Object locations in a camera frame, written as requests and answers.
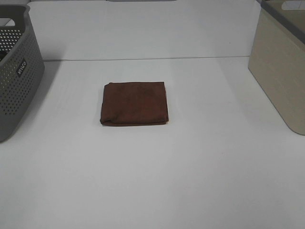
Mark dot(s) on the grey perforated plastic basket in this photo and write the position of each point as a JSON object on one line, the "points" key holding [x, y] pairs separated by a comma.
{"points": [[21, 67]]}

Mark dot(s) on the brown towel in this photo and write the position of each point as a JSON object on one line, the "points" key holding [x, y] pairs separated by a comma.
{"points": [[134, 104]]}

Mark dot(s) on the beige plastic storage bin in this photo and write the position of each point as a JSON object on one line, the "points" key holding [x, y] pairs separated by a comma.
{"points": [[277, 59]]}

